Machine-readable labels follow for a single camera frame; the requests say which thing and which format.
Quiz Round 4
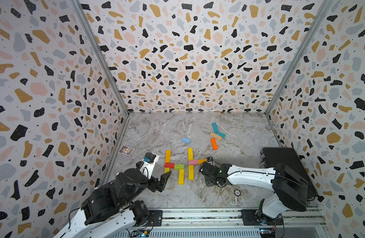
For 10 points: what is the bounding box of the orange block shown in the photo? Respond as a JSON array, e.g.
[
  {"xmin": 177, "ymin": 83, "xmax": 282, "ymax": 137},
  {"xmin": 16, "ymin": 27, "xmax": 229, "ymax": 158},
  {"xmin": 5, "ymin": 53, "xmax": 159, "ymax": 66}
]
[{"xmin": 211, "ymin": 138, "xmax": 218, "ymax": 150}]

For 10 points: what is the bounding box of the red block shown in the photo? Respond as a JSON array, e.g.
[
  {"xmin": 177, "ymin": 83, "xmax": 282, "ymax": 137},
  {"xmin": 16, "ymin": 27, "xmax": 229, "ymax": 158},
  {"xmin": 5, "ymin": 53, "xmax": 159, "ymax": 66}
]
[{"xmin": 165, "ymin": 163, "xmax": 175, "ymax": 169}]

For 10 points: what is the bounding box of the amber block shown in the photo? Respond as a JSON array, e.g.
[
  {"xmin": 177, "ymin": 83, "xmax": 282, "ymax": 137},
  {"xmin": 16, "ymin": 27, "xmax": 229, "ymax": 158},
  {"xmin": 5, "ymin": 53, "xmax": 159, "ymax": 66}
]
[{"xmin": 198, "ymin": 159, "xmax": 207, "ymax": 165}]

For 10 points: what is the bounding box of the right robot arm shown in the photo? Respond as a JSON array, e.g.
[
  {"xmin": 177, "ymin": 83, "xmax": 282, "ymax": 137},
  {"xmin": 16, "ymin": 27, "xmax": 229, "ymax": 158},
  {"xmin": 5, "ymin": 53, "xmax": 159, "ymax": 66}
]
[{"xmin": 199, "ymin": 162, "xmax": 309, "ymax": 225}]

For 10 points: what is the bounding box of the lime green block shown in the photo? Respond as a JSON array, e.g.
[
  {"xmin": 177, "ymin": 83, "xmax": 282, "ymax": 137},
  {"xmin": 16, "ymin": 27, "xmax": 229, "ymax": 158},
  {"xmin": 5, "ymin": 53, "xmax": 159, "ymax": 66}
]
[{"xmin": 174, "ymin": 164, "xmax": 184, "ymax": 170}]

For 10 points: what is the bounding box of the teal long block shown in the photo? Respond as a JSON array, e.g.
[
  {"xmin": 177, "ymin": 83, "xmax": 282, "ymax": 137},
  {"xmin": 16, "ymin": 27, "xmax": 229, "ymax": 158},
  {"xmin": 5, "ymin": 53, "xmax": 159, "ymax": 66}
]
[{"xmin": 212, "ymin": 123, "xmax": 219, "ymax": 134}]

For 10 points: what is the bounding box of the light blue block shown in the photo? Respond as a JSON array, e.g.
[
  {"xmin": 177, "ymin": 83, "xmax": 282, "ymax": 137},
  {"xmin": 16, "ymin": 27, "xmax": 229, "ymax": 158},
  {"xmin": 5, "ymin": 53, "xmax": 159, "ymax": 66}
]
[{"xmin": 181, "ymin": 137, "xmax": 191, "ymax": 144}]

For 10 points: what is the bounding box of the natural wood upper block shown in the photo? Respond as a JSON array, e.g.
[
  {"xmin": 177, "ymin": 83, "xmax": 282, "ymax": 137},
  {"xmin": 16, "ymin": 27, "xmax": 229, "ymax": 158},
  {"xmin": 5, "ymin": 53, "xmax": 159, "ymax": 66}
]
[{"xmin": 210, "ymin": 132, "xmax": 223, "ymax": 141}]

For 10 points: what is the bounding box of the teal small block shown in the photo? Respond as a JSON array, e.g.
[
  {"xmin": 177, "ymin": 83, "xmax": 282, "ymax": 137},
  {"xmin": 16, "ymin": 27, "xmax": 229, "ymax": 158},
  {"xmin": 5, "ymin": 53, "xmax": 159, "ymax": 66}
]
[{"xmin": 217, "ymin": 132, "xmax": 226, "ymax": 138}]

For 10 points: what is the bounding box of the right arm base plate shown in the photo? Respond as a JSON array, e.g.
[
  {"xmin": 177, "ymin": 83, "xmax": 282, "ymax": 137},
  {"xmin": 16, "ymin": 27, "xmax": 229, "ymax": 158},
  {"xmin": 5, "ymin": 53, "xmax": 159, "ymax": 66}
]
[{"xmin": 240, "ymin": 209, "xmax": 283, "ymax": 226}]

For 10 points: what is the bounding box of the aluminium front rail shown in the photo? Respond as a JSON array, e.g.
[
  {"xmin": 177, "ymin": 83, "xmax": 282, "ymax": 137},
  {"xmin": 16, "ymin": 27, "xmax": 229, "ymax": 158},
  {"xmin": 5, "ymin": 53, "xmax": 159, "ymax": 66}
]
[{"xmin": 110, "ymin": 207, "xmax": 329, "ymax": 238}]

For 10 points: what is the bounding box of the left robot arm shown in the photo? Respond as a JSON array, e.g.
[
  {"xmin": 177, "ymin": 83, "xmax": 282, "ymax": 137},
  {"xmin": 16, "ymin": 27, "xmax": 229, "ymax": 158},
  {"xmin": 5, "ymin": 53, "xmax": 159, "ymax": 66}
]
[{"xmin": 56, "ymin": 169, "xmax": 171, "ymax": 238}]

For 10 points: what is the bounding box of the orange-yellow long block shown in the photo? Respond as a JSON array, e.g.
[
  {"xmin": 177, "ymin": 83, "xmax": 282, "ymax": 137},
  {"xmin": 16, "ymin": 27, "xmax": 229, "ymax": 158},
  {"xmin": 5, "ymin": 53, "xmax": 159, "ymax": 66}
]
[{"xmin": 165, "ymin": 150, "xmax": 171, "ymax": 163}]

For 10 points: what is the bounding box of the small printed card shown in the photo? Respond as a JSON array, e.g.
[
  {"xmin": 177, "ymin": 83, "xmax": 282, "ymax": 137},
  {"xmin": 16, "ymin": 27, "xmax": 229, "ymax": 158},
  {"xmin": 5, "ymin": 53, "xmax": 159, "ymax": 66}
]
[{"xmin": 119, "ymin": 145, "xmax": 135, "ymax": 157}]

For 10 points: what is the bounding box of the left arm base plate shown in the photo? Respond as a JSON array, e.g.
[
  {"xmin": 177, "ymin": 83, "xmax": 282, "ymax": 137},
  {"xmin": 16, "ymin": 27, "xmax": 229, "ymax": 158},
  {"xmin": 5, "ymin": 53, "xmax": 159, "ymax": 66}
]
[{"xmin": 141, "ymin": 210, "xmax": 163, "ymax": 227}]

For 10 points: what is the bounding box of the yellow long block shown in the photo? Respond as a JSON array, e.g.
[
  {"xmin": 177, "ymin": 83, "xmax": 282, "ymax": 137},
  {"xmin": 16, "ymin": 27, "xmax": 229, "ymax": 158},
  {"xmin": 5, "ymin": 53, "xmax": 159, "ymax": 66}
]
[{"xmin": 188, "ymin": 165, "xmax": 194, "ymax": 180}]

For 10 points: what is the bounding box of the pink block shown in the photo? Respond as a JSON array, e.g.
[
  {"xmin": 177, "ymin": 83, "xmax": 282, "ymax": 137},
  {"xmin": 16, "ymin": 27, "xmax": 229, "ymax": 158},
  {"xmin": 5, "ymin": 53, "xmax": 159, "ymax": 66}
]
[{"xmin": 188, "ymin": 160, "xmax": 199, "ymax": 165}]

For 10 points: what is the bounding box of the black carrying case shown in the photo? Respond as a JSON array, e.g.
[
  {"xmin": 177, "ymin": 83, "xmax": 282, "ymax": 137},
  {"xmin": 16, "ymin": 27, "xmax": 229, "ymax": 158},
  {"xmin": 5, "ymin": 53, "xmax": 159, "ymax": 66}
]
[{"xmin": 259, "ymin": 147, "xmax": 319, "ymax": 199}]

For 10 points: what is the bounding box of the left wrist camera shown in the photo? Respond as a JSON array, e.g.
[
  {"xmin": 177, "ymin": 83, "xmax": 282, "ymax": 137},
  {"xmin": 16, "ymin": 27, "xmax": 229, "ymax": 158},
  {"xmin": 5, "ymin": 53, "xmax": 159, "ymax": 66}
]
[{"xmin": 136, "ymin": 152, "xmax": 160, "ymax": 179}]

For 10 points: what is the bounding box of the round table grommet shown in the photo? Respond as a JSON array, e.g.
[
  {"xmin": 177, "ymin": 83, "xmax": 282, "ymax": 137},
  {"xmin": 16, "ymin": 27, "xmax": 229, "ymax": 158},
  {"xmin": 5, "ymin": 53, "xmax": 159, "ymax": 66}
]
[{"xmin": 234, "ymin": 189, "xmax": 241, "ymax": 196}]

